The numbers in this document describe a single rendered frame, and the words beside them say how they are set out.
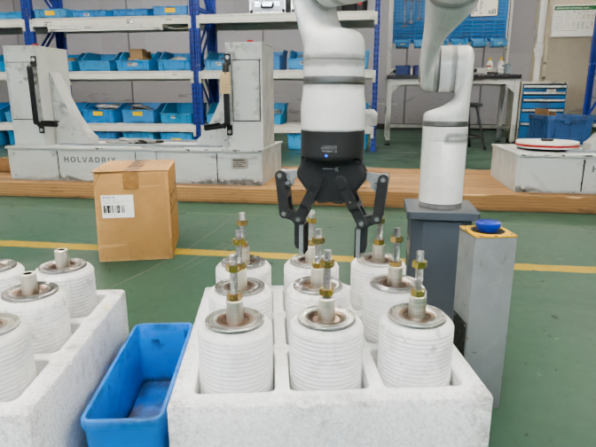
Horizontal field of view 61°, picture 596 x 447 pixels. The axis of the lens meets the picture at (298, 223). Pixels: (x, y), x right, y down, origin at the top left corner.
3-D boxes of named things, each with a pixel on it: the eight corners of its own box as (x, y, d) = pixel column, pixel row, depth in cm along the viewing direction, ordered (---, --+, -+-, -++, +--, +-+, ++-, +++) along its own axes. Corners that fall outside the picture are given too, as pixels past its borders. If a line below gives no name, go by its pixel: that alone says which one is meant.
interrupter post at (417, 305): (409, 322, 66) (411, 298, 65) (404, 315, 68) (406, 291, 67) (427, 322, 66) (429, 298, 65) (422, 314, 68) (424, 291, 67)
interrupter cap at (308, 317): (363, 331, 63) (363, 325, 63) (302, 335, 62) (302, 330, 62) (347, 307, 70) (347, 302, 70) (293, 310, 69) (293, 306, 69)
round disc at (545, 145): (508, 146, 281) (509, 136, 280) (567, 146, 277) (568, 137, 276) (523, 152, 252) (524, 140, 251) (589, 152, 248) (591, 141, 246)
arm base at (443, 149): (416, 200, 116) (420, 124, 112) (458, 201, 115) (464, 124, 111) (419, 209, 107) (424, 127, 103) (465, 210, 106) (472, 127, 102)
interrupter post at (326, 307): (337, 324, 65) (338, 300, 64) (318, 325, 65) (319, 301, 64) (333, 316, 67) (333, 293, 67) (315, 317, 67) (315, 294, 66)
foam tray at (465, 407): (209, 372, 101) (205, 286, 97) (403, 365, 104) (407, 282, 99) (175, 535, 64) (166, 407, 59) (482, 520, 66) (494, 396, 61)
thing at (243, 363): (287, 449, 69) (286, 325, 64) (223, 479, 63) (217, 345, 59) (252, 413, 76) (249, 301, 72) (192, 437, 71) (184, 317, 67)
